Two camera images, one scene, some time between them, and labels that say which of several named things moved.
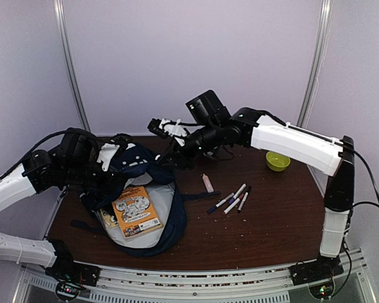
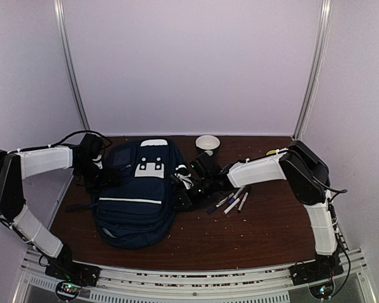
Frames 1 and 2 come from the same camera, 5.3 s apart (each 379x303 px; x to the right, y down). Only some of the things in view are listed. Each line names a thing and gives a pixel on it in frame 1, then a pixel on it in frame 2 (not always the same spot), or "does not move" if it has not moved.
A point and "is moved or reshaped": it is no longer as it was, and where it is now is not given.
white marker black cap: x=239 y=191 does not move
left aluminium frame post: x=59 y=11 does not move
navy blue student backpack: x=142 y=168 is moved or reshaped
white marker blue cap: x=214 y=207 does not move
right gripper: x=183 y=161 → x=188 y=202
